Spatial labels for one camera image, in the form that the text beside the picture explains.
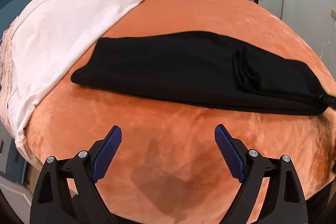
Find pink white bed sheet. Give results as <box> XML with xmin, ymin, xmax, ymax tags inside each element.
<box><xmin>1</xmin><ymin>0</ymin><xmax>144</xmax><ymax>169</ymax></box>

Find black pants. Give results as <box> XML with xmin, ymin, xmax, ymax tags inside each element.
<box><xmin>71</xmin><ymin>31</ymin><xmax>329</xmax><ymax>115</ymax></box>

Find white charging cable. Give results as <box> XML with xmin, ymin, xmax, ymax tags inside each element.
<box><xmin>318</xmin><ymin>19</ymin><xmax>336</xmax><ymax>59</ymax></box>

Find wall power socket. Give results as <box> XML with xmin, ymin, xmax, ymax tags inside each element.
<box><xmin>331</xmin><ymin>9</ymin><xmax>336</xmax><ymax>19</ymax></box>

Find orange velvet bed blanket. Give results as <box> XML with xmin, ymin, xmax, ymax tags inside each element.
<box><xmin>26</xmin><ymin>0</ymin><xmax>335</xmax><ymax>223</ymax></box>

